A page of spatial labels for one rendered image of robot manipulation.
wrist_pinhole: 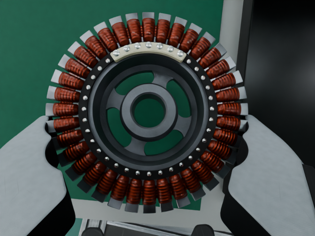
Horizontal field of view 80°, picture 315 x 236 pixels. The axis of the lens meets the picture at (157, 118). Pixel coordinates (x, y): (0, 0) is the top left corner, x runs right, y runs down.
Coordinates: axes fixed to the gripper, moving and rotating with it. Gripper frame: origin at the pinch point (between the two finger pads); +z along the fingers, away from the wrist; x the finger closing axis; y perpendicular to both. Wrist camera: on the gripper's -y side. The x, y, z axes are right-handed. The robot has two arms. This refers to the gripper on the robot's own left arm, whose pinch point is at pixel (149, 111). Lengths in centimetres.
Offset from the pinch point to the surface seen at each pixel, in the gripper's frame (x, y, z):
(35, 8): -10.8, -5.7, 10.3
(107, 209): -4.2, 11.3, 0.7
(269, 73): 10.7, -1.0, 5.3
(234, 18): 8.6, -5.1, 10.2
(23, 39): -12.0, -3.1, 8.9
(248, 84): 8.8, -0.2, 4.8
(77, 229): -36, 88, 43
